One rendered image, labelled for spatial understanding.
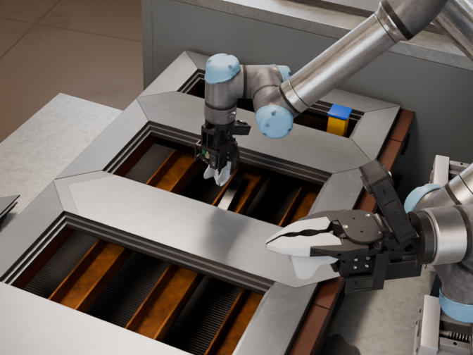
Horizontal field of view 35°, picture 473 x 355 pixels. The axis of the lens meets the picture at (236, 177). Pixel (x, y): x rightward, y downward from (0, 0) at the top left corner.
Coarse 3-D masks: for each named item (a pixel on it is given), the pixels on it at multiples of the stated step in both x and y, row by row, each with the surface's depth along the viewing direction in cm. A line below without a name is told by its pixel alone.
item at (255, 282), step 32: (160, 128) 219; (128, 160) 211; (256, 160) 211; (64, 192) 193; (320, 192) 202; (64, 224) 187; (96, 224) 185; (32, 256) 178; (160, 256) 180; (192, 256) 178; (256, 288) 173; (288, 352) 160
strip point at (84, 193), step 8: (112, 176) 199; (72, 184) 195; (80, 184) 196; (88, 184) 196; (96, 184) 196; (104, 184) 196; (72, 192) 193; (80, 192) 193; (88, 192) 193; (96, 192) 193; (80, 200) 190; (88, 200) 191; (80, 208) 188
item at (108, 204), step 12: (120, 180) 197; (132, 180) 198; (108, 192) 193; (120, 192) 194; (132, 192) 194; (96, 204) 190; (108, 204) 190; (120, 204) 190; (84, 216) 186; (96, 216) 186; (108, 216) 186
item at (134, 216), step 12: (144, 192) 194; (156, 192) 194; (168, 192) 195; (132, 204) 190; (144, 204) 190; (156, 204) 191; (120, 216) 186; (132, 216) 187; (144, 216) 187; (120, 228) 183; (132, 228) 183
